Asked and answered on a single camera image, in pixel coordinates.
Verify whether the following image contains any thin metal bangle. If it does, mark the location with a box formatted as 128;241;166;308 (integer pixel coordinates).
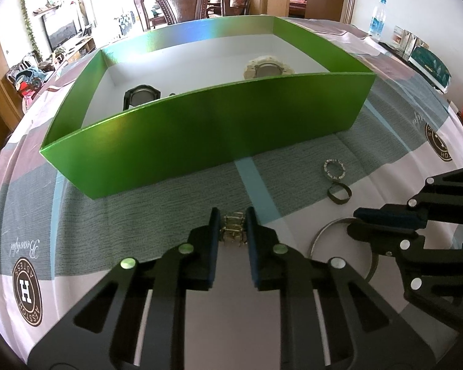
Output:
309;217;379;282

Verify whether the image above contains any dark thin ring band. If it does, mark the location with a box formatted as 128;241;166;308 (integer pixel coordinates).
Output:
327;182;353;205

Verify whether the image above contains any silver beaded ring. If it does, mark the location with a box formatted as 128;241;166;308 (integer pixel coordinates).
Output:
323;158;348;182

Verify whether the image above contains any cream wrist watch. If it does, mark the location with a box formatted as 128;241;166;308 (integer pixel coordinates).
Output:
243;56;295;80

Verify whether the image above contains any black wrist watch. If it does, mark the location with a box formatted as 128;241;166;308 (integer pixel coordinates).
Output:
123;84;161;111

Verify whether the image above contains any striped bed sheet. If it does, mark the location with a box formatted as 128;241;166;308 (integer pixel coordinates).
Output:
0;20;463;359

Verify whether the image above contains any teal box on shelf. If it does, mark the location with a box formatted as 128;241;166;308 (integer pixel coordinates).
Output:
408;46;452;94

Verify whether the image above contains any plastic water bottle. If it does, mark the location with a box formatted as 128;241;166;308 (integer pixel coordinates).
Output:
369;0;386;41

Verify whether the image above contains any green cardboard box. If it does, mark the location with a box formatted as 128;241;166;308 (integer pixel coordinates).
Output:
41;16;375;199

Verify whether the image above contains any pile of clothes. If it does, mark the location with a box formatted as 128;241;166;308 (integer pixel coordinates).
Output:
6;64;53;100

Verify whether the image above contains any black television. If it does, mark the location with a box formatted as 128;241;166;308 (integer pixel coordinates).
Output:
41;11;77;50

